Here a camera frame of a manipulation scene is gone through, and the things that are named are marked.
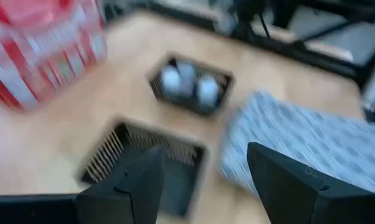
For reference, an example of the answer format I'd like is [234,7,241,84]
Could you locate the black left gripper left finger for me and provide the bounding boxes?
[76,144,165,224]

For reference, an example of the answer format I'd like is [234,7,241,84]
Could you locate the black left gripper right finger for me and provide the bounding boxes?
[248,141,375,224]

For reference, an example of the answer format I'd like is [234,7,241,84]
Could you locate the red first aid kit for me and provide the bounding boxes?
[0,0,109,110]

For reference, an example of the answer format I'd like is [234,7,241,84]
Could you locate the grey-blue patterned cloth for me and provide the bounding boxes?
[218,90,375,195]

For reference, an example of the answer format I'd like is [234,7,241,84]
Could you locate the black slotted plastic tray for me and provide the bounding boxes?
[147,53,235,118]
[77,115,209,218]

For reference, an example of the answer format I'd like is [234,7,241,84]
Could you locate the small white pill bottle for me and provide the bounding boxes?
[159,65,182,94]
[177,61,198,86]
[196,76,221,106]

